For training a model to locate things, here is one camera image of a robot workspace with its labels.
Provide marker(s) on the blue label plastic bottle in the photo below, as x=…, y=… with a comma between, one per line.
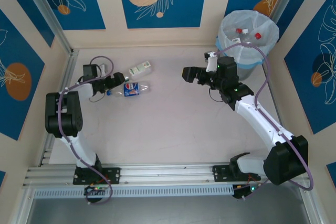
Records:
x=131, y=89

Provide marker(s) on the clear ribbed plastic bottle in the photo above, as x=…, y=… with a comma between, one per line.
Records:
x=245, y=31

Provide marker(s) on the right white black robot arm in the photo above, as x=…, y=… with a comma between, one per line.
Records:
x=262, y=121

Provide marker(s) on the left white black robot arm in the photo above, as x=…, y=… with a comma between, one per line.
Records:
x=63, y=113

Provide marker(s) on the grey trash bin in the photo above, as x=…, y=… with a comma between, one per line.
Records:
x=246, y=73

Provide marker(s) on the trash bin with white bag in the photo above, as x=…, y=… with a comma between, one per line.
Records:
x=270, y=40

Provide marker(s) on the small white green carton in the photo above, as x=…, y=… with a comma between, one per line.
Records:
x=139, y=69

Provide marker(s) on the left controller board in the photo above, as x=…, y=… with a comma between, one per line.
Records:
x=94, y=189

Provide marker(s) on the controller board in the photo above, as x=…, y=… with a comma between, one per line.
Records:
x=94, y=189
x=246, y=190

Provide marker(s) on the right controller board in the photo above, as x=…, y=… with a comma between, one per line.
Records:
x=246, y=190

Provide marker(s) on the grey metal panel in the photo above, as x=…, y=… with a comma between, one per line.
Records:
x=168, y=212

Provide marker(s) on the aluminium side rail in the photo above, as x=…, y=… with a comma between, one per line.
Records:
x=275, y=103
x=68, y=66

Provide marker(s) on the left black mount plate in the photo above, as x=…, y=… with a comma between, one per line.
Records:
x=113, y=175

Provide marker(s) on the black mount plate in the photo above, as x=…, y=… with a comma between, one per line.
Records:
x=113, y=175
x=220, y=172

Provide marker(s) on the right black mount plate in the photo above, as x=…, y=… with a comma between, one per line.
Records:
x=220, y=172

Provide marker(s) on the long aluminium base rail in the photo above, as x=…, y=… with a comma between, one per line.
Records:
x=162, y=172

